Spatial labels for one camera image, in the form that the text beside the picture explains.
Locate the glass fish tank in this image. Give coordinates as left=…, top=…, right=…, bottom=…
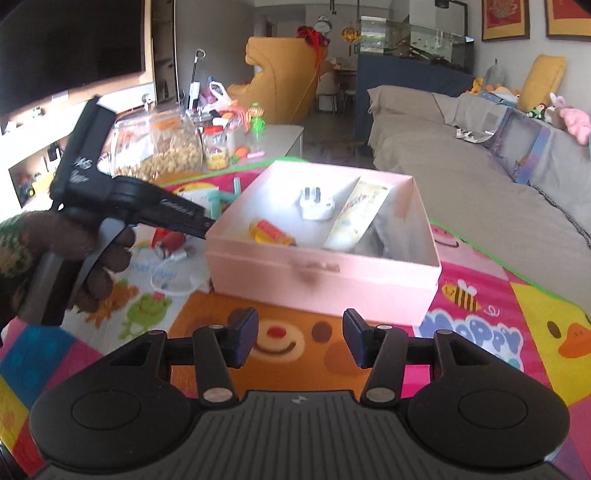
left=360, top=16, right=475, bottom=73

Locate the black television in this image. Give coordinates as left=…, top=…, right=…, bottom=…
left=1, top=1, right=145, bottom=115

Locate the yellow armchair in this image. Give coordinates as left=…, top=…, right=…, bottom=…
left=226, top=37, right=327, bottom=125

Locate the glass jar of nuts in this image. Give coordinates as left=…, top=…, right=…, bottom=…
left=110, top=106, right=204, bottom=182

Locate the pink cardboard box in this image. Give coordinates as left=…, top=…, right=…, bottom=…
left=205, top=160, right=442, bottom=326

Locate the grey sofa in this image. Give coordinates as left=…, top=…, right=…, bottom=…
left=368, top=86, right=590, bottom=311

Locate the white cream tube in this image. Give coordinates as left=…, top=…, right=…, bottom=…
left=322, top=178, right=392, bottom=252

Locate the yellow cushion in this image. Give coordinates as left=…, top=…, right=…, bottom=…
left=517, top=54, right=567, bottom=112

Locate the purple picture frame box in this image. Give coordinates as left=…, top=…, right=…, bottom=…
left=489, top=109, right=551, bottom=184

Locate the pink plush toy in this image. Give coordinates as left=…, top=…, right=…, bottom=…
left=560, top=108, right=591, bottom=145

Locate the gloved left hand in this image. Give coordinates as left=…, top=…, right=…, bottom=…
left=0, top=209, right=137, bottom=324

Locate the small amber bottle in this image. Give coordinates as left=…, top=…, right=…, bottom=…
left=249, top=219, right=297, bottom=246

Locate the small red-lid jar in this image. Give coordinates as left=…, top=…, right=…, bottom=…
left=201, top=126, right=229, bottom=171

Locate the clear plastic bag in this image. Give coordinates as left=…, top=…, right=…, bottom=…
left=353, top=199, right=413, bottom=261

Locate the white two-pin charger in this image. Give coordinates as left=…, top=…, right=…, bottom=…
left=298, top=186, right=335, bottom=221

